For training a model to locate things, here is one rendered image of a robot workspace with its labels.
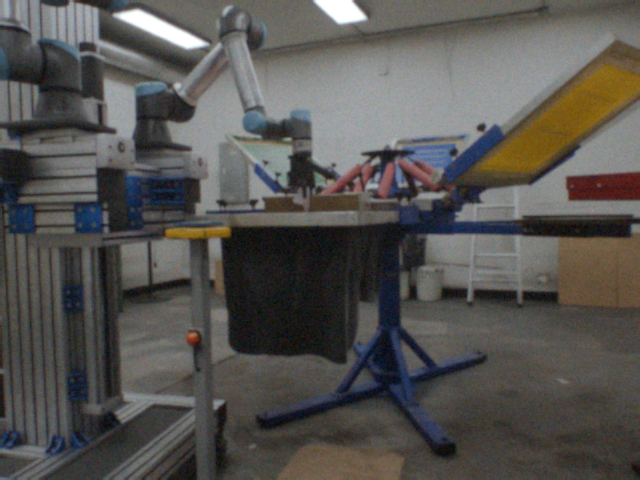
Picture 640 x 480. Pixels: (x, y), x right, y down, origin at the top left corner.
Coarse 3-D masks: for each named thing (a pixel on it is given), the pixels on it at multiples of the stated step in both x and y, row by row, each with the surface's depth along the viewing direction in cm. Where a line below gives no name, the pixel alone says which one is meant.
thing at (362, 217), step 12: (192, 216) 172; (204, 216) 170; (216, 216) 169; (228, 216) 167; (240, 216) 165; (252, 216) 164; (264, 216) 162; (276, 216) 160; (288, 216) 159; (300, 216) 157; (312, 216) 156; (324, 216) 155; (336, 216) 153; (348, 216) 152; (360, 216) 153; (372, 216) 164; (384, 216) 177; (396, 216) 192
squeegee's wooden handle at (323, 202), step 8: (264, 200) 197; (272, 200) 196; (280, 200) 194; (288, 200) 193; (312, 200) 189; (320, 200) 188; (328, 200) 187; (336, 200) 186; (344, 200) 185; (352, 200) 183; (264, 208) 197; (272, 208) 196; (280, 208) 194; (288, 208) 193; (296, 208) 192; (312, 208) 190; (320, 208) 188; (328, 208) 187; (336, 208) 186; (344, 208) 185; (352, 208) 184
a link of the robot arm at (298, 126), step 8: (296, 112) 187; (304, 112) 187; (288, 120) 189; (296, 120) 188; (304, 120) 187; (288, 128) 189; (296, 128) 188; (304, 128) 187; (288, 136) 192; (296, 136) 188; (304, 136) 188
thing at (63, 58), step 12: (48, 48) 147; (60, 48) 149; (72, 48) 151; (48, 60) 146; (60, 60) 149; (72, 60) 151; (48, 72) 147; (60, 72) 149; (72, 72) 151; (36, 84) 149; (48, 84) 149; (60, 84) 149; (72, 84) 151
